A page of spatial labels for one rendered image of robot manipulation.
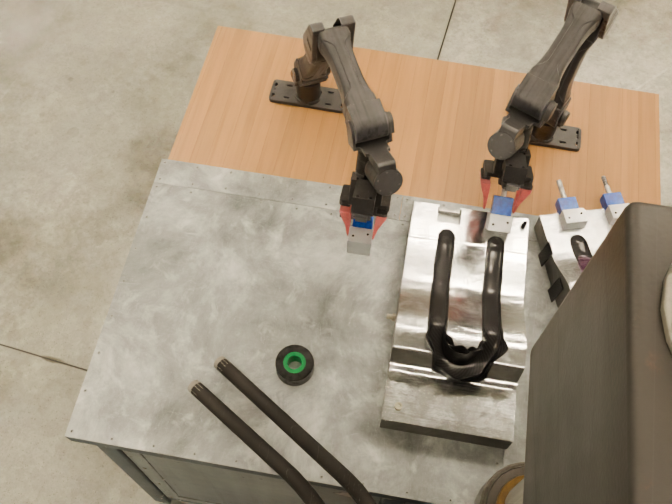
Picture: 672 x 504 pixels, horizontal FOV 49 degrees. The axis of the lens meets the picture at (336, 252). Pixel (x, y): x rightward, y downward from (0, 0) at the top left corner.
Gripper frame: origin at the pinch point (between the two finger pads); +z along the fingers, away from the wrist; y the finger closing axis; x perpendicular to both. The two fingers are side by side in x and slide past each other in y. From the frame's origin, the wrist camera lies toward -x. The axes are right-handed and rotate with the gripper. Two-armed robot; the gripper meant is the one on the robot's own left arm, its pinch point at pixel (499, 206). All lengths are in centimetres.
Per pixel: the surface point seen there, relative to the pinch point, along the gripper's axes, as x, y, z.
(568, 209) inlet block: 7.5, 16.3, 1.7
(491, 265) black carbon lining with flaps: -7.5, 0.2, 10.6
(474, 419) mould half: -35.7, -0.3, 29.4
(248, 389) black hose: -37, -46, 31
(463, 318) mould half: -22.7, -5.1, 14.9
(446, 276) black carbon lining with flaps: -11.1, -9.1, 12.9
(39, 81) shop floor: 124, -171, 36
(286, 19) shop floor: 169, -81, 10
